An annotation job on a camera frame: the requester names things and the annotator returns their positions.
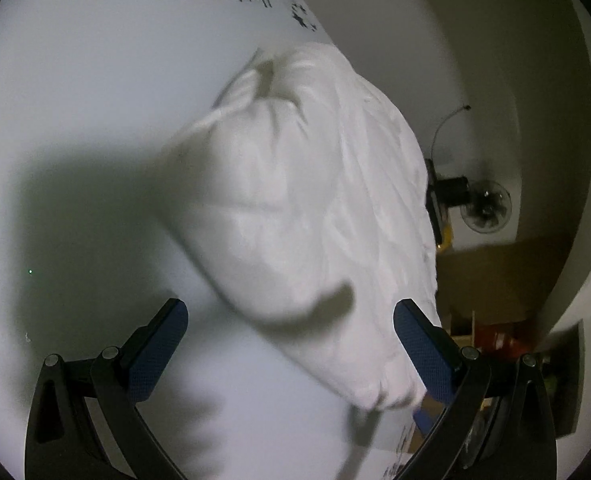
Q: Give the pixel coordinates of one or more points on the brown wooden panel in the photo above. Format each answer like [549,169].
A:
[500,280]

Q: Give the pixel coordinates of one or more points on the black electric fan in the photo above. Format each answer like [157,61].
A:
[485,206]

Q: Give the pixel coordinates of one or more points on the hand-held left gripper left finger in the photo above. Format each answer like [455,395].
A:
[156,352]

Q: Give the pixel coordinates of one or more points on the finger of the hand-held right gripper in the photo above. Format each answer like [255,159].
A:
[427,417]

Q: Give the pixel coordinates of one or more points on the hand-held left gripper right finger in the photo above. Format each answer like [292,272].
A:
[425,357]

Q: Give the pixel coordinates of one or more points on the red container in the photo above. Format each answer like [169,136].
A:
[498,337]

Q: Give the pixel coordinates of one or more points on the white puffer jacket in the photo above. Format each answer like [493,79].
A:
[295,200]

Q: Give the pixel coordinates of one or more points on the light blue printed table cover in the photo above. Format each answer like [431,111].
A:
[75,85]

